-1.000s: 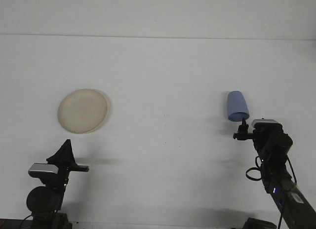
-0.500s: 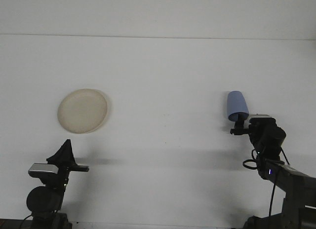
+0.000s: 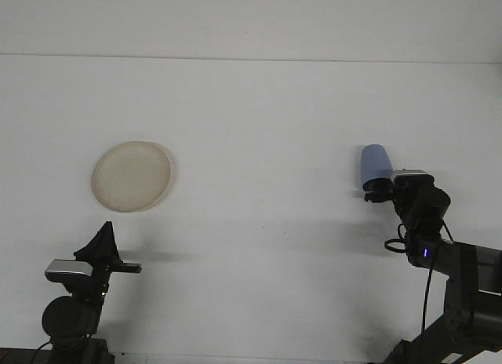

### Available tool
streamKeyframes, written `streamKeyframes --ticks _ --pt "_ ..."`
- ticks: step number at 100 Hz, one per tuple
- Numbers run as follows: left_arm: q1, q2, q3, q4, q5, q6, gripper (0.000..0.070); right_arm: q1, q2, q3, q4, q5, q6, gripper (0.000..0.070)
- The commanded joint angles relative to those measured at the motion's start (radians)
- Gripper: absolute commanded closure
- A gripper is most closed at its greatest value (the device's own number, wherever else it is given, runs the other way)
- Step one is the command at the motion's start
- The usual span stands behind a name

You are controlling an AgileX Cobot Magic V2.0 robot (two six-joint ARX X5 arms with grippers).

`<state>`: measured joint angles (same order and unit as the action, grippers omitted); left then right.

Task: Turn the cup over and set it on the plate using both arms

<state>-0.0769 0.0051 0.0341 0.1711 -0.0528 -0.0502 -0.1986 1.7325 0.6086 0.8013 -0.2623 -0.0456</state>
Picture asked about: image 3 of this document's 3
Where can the pale blue cup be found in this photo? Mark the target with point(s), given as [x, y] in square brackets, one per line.
[374, 162]

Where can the pale round plate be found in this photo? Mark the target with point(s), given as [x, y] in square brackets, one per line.
[129, 175]

